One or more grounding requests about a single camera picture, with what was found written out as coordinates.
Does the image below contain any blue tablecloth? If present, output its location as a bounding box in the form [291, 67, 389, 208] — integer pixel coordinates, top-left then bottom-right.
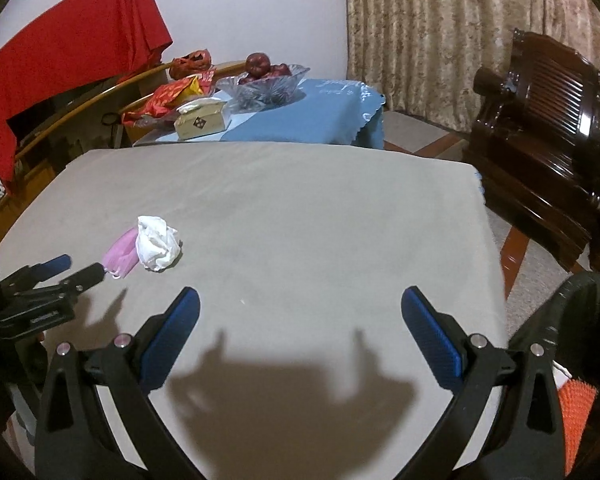
[132, 78, 386, 150]

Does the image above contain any pink face mask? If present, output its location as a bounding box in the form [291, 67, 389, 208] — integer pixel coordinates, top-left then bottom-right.
[102, 227, 144, 280]

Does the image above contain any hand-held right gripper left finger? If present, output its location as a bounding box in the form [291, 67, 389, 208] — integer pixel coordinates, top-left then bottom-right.
[34, 286, 216, 480]

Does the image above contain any dark red plastic bag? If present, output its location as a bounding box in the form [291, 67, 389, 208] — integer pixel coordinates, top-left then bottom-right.
[169, 49, 215, 80]

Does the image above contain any dark wooden armchair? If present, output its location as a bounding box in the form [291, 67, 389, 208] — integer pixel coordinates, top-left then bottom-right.
[467, 29, 600, 281]

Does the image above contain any glass fruit bowl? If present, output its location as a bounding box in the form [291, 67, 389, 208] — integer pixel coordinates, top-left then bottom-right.
[215, 64, 311, 109]

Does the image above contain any orange plastic piece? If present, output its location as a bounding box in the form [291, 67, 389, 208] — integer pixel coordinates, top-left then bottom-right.
[557, 377, 597, 476]

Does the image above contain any black bag-lined bin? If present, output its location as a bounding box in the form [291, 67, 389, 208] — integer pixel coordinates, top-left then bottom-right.
[507, 270, 600, 480]

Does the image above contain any red cloth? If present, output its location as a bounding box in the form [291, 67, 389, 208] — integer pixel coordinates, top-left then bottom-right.
[0, 0, 174, 196]

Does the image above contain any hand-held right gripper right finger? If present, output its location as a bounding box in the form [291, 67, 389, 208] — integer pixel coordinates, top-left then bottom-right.
[401, 286, 571, 480]

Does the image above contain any beige tissue box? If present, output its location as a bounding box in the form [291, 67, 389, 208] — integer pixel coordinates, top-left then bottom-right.
[174, 99, 231, 141]

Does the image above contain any white tissue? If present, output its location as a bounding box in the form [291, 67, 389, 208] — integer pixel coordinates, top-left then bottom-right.
[135, 215, 183, 272]

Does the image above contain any beige patterned curtain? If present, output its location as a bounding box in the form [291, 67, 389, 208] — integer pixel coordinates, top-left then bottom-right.
[344, 0, 600, 133]

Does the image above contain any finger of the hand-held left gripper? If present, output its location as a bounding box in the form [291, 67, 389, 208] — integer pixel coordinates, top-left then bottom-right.
[15, 262, 106, 302]
[2, 254, 72, 291]

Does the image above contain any red yellow snack bag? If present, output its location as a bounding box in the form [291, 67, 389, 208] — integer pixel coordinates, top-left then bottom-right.
[122, 72, 219, 128]

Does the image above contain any grey tablecloth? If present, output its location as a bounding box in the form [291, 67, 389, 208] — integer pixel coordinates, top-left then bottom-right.
[0, 141, 509, 480]

